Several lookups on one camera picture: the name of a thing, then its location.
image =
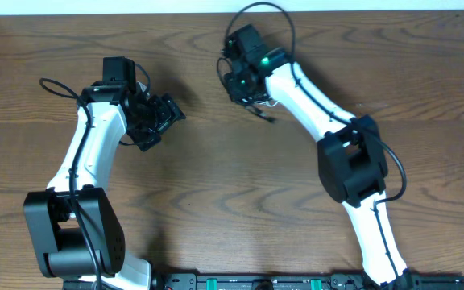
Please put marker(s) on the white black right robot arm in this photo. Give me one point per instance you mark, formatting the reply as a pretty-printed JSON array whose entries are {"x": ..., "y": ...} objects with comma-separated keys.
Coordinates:
[{"x": 351, "y": 156}]

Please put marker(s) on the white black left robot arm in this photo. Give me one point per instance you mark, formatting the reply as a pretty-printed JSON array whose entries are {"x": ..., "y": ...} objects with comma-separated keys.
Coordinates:
[{"x": 74, "y": 230}]

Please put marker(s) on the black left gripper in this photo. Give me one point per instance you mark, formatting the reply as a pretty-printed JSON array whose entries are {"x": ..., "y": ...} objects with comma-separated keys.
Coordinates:
[{"x": 169, "y": 113}]

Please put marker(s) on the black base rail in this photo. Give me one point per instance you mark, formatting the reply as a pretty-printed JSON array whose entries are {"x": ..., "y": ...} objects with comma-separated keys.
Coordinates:
[{"x": 336, "y": 281}]

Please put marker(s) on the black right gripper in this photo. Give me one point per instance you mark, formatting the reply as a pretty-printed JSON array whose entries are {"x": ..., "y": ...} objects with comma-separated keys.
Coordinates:
[{"x": 229, "y": 80}]

